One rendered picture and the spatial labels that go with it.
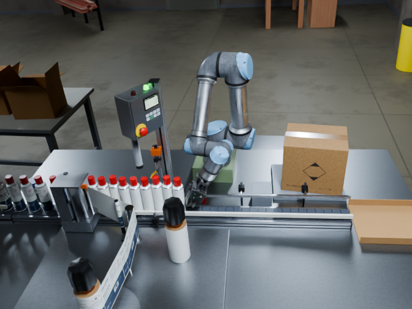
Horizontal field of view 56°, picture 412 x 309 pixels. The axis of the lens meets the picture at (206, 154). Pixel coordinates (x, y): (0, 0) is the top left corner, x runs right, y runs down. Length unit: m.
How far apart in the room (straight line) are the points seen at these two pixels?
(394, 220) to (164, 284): 1.09
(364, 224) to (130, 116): 1.16
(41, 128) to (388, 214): 2.43
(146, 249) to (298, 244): 0.67
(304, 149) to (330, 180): 0.22
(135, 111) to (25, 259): 0.85
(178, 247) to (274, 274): 0.41
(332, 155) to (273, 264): 0.59
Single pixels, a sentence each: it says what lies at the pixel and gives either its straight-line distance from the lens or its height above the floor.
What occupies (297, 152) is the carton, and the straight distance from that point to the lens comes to 1.93.
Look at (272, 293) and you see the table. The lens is 1.63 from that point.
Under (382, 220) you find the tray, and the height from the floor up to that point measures 0.83.
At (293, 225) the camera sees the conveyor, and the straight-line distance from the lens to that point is 1.86.
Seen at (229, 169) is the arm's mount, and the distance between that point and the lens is 2.10.
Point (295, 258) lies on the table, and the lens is 1.76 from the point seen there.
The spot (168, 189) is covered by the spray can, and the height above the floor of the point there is 1.03.
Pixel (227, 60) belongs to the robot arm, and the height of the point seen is 1.54.
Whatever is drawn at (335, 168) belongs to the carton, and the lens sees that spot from 1.98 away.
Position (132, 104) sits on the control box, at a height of 1.46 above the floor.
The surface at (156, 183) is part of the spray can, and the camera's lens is 1.81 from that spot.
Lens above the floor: 2.12
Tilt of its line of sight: 33 degrees down
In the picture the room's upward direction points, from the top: 4 degrees counter-clockwise
